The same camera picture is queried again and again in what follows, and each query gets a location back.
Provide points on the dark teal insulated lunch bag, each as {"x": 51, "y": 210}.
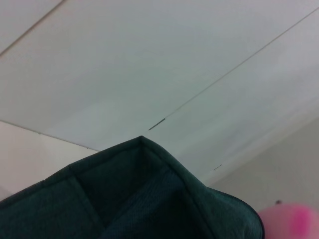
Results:
{"x": 74, "y": 199}

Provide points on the pink toy peach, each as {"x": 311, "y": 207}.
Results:
{"x": 294, "y": 221}

